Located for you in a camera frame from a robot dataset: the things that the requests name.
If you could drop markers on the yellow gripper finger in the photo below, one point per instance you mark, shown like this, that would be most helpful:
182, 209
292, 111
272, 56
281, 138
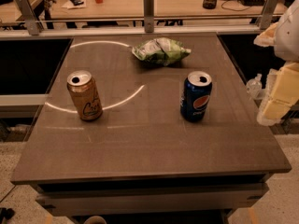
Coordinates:
267, 37
281, 93

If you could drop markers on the orange soda can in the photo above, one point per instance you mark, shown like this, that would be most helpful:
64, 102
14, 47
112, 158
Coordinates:
84, 94

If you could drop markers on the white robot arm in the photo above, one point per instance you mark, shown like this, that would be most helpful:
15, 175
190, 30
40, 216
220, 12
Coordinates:
287, 35

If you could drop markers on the blue Pepsi can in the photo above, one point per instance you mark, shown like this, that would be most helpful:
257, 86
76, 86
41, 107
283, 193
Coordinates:
195, 96

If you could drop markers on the clear plastic bottle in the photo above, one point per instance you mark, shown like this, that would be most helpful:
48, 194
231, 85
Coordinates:
254, 86

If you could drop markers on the black mesh pen cup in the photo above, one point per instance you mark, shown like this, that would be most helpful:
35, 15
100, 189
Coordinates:
209, 4

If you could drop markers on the green chip bag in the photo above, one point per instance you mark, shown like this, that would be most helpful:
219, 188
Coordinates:
163, 51

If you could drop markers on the wooden background desk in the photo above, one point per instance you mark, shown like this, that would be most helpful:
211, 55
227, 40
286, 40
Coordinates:
133, 9

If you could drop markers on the right metal railing post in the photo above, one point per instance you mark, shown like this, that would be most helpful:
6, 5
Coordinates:
265, 18

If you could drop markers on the metal railing post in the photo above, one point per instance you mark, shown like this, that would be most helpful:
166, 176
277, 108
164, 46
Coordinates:
33, 25
148, 8
265, 18

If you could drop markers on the middle metal railing post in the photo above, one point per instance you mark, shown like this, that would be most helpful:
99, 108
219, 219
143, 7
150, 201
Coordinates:
148, 8

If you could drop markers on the left metal railing post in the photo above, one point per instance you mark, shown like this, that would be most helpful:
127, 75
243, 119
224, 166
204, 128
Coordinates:
33, 25

